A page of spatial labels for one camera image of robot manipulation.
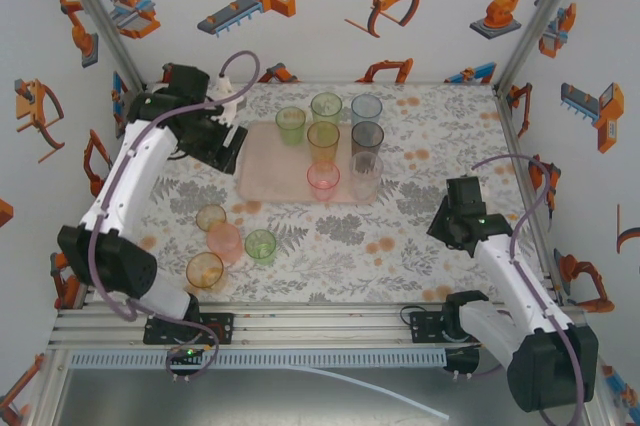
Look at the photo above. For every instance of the amber smooth plastic glass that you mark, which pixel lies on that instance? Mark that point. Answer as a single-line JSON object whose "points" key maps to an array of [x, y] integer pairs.
{"points": [[211, 216]]}

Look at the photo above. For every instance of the amber faceted plastic glass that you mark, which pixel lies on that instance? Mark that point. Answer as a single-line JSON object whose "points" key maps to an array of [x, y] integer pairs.
{"points": [[323, 141], [204, 271]]}

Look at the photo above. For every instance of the aluminium table side rail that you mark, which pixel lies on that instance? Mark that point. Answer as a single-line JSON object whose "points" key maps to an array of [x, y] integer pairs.
{"points": [[516, 146]]}

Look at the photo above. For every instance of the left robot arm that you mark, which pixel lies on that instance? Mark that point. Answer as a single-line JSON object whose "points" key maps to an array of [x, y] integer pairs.
{"points": [[125, 181]]}

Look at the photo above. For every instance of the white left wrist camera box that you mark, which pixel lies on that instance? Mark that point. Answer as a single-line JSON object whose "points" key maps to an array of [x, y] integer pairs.
{"points": [[227, 98]]}

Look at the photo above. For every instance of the grey plastic glass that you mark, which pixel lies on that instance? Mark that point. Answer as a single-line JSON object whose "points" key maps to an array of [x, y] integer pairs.
{"points": [[367, 138]]}

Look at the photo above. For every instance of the clear plastic glass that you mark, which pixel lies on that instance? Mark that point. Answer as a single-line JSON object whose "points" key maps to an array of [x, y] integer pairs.
{"points": [[365, 176]]}

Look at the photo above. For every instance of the circuit board with green light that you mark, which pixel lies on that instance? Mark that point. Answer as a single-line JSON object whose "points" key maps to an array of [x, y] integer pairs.
{"points": [[187, 353]]}

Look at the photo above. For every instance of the floral tablecloth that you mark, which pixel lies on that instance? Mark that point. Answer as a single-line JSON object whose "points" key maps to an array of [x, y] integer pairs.
{"points": [[350, 256]]}

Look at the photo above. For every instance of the blue plastic glass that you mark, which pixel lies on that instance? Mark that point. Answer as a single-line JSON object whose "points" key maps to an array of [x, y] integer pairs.
{"points": [[366, 108]]}

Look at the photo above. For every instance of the aluminium frame post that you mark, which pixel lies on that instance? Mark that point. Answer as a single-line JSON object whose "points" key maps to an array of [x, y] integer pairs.
{"points": [[100, 21], [540, 16]]}

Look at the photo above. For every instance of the small green plastic glass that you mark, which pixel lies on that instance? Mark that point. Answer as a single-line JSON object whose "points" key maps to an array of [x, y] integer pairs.
{"points": [[260, 246]]}

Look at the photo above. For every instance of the aluminium frame base rails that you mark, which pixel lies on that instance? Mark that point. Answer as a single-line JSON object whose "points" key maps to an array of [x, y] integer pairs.
{"points": [[320, 326]]}

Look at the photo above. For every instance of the pink plastic glass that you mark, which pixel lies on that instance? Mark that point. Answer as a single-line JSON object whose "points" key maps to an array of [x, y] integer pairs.
{"points": [[323, 181]]}

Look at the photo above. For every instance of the black connector box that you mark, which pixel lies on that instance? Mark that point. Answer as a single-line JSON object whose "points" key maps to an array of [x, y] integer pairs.
{"points": [[462, 360]]}

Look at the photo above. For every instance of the pink rectangular tray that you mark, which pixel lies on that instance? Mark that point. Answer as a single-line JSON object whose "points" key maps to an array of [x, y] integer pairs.
{"points": [[270, 171]]}

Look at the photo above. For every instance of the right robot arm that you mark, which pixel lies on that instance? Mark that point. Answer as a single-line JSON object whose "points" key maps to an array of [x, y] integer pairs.
{"points": [[525, 306]]}

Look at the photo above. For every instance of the grey metal panel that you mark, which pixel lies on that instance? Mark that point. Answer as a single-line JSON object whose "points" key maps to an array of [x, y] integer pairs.
{"points": [[250, 398]]}

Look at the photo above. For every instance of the white plastic tube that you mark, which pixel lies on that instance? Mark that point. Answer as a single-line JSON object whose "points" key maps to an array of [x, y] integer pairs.
{"points": [[380, 388]]}

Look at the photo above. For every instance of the salmon textured plastic glass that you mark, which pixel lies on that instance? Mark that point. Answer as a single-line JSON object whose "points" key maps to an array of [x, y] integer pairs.
{"points": [[225, 242]]}

